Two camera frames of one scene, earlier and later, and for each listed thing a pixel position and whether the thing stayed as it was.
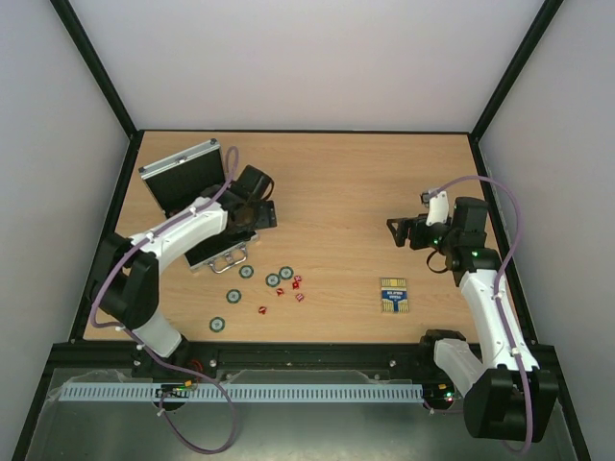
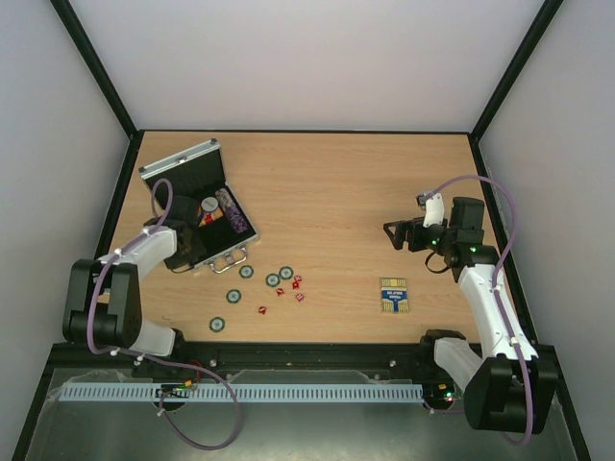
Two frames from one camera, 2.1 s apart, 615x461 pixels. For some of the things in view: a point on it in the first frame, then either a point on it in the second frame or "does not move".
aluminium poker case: x=179 y=181 does not move
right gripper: x=409 y=231 does not move
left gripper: x=267 y=216 to x=176 y=262
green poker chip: x=286 y=273 does not move
